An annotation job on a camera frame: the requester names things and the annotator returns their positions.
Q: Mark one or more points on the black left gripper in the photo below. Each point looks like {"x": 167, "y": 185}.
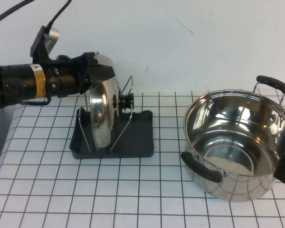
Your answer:
{"x": 66, "y": 76}

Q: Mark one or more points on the stainless steel pot lid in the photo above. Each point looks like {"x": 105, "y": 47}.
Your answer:
{"x": 102, "y": 111}

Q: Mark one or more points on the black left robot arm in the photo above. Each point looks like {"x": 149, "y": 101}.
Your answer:
{"x": 14, "y": 80}

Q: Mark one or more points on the white black-grid tablecloth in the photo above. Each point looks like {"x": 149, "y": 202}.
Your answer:
{"x": 61, "y": 190}

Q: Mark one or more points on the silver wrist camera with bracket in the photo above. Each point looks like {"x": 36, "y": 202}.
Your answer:
{"x": 51, "y": 38}

